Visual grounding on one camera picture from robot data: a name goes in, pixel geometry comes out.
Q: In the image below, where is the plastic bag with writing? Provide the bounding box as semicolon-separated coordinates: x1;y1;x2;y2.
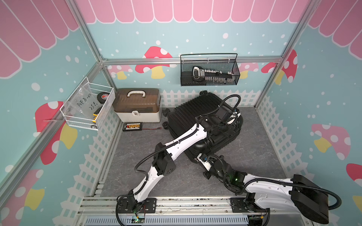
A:
68;84;100;119

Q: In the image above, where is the black tape roll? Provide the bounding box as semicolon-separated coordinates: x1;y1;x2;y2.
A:
97;92;110;104

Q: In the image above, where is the socket wrench set in basket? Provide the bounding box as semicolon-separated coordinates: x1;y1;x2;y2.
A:
192;66;235;84

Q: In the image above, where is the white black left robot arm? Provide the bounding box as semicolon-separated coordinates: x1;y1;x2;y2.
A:
117;100;244;208

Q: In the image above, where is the black wire mesh wall basket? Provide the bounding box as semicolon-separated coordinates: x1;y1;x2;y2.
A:
180;53;240;86

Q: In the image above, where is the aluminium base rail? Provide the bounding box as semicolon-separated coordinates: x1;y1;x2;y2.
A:
74;196;313;226

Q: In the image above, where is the black ribbed hard-shell suitcase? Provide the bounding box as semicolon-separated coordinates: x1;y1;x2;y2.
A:
162;91;243;163

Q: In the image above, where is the brown lidded white toolbox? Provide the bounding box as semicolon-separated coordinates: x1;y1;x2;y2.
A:
113;88;162;122

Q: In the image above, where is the black box with orange parts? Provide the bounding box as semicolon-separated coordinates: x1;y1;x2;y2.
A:
122;122;143;132

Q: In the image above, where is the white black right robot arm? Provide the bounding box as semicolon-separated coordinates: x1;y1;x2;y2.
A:
196;154;342;224

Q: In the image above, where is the yellow black tool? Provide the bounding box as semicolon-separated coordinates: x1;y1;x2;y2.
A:
92;108;101;123

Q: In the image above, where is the clear wire wall basket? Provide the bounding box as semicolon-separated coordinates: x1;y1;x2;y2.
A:
60;77;115;131

